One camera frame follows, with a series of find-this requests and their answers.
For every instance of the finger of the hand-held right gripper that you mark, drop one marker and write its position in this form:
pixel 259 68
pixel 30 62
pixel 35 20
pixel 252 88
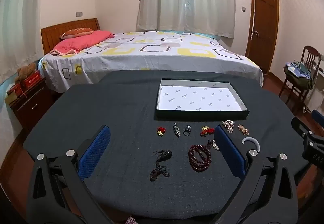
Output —
pixel 300 126
pixel 319 117

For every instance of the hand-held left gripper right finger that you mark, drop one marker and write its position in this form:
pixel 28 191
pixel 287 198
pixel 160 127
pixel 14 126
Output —
pixel 229 150

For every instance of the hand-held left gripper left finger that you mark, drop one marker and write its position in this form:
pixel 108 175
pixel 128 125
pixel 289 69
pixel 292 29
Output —
pixel 95 153

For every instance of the white jade bangle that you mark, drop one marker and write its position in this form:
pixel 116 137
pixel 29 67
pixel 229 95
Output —
pixel 249 139

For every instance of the pearl flower brooch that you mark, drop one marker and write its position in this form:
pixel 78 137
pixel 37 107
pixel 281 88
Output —
pixel 227 125

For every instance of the silver rhinestone brooch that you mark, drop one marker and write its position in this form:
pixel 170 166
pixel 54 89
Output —
pixel 176 129

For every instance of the dark green tray box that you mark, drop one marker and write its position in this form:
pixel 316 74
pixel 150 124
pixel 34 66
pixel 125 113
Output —
pixel 200 98

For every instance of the small red knot charm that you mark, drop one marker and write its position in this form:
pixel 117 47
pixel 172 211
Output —
pixel 160 131

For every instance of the white appliance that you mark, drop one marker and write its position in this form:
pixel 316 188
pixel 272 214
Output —
pixel 316 94

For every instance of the pile of clothes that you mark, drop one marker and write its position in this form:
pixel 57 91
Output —
pixel 297 74

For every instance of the wooden chair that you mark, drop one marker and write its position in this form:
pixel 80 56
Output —
pixel 310 53

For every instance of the person's patterned clothing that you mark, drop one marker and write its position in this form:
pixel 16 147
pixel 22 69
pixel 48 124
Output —
pixel 131 220

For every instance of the wooden nightstand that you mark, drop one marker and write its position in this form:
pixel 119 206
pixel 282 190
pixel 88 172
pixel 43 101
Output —
pixel 33 105

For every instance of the red gift box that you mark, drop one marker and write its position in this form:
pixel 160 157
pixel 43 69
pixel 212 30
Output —
pixel 31 79

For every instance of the tan flat box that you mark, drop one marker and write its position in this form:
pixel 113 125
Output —
pixel 12 96

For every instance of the brown teddy bear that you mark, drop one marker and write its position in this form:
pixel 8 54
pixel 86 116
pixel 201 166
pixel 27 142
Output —
pixel 25 72

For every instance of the wooden door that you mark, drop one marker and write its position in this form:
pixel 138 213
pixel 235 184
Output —
pixel 263 23

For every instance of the pink pillow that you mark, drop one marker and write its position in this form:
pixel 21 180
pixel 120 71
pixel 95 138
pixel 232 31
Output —
pixel 81 41

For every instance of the bed with patterned sheet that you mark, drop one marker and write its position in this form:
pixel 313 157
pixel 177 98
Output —
pixel 157 56

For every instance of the orange patterned pillow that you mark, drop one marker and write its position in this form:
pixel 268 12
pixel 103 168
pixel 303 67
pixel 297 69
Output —
pixel 76 32

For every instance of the wooden headboard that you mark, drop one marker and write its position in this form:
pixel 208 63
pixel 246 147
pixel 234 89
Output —
pixel 53 31

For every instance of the pale sheer curtain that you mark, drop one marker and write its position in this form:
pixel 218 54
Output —
pixel 17 31

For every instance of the grey wall outlet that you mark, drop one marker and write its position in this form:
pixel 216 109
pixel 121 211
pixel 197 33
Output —
pixel 79 13

